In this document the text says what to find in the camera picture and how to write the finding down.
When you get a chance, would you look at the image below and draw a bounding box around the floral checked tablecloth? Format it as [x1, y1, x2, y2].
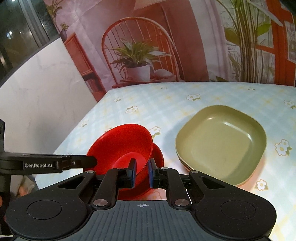
[35, 81, 296, 241]

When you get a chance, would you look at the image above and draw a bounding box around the green square plate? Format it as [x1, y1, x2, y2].
[175, 105, 267, 184]
[175, 151, 253, 186]

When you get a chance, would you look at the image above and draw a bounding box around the red plastic bowl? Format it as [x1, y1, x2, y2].
[86, 124, 154, 189]
[117, 142, 165, 200]

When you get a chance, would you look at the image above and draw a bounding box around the printed room backdrop cloth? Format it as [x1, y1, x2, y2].
[43, 0, 296, 103]

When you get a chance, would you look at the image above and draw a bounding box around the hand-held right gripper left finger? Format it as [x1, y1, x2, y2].
[57, 159, 137, 209]

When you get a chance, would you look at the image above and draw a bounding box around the orange square plate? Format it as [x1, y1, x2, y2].
[182, 162, 255, 187]

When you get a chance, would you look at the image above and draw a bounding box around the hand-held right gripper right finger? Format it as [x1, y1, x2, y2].
[148, 159, 232, 209]

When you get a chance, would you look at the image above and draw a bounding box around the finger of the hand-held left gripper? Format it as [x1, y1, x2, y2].
[61, 155, 98, 171]

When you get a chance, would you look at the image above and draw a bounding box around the dark window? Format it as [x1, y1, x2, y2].
[0, 0, 60, 82]

